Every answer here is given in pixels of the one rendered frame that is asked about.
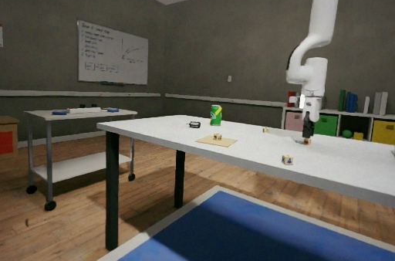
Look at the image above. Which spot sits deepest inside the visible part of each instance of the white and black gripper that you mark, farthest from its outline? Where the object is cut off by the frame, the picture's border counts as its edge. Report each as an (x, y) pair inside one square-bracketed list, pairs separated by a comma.
[(310, 114)]

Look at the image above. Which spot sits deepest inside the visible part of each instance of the tan square mat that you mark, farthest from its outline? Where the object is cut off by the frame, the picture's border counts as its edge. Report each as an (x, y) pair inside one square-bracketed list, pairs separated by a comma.
[(225, 142)]

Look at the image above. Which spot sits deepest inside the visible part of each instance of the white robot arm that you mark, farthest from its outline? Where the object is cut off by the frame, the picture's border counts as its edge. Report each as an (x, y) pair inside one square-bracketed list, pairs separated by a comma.
[(312, 75)]

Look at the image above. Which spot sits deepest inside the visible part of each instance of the green and yellow drink can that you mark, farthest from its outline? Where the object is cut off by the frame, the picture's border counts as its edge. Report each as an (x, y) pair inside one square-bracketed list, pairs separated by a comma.
[(215, 115)]

